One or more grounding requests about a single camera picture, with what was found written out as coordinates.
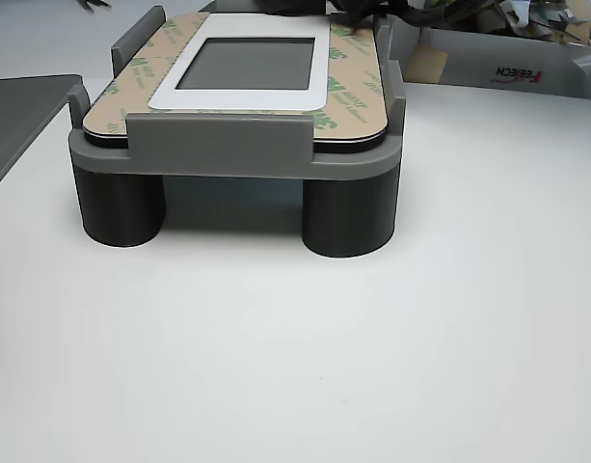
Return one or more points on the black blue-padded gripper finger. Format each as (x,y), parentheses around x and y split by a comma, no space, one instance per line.
(353,14)

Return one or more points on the loose tan film piece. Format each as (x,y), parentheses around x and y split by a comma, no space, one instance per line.
(425,62)

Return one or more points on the discarded film scraps pile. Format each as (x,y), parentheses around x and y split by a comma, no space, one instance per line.
(531,21)

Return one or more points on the white cardboard box red print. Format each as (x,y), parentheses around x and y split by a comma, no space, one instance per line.
(473,77)

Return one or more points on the gray fixture with dark legs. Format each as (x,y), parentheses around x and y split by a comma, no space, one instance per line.
(218,140)

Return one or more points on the small black pointed object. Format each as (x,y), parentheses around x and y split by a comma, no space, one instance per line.
(95,6)

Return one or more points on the gray flat tray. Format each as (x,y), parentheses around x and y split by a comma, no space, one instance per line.
(20,120)

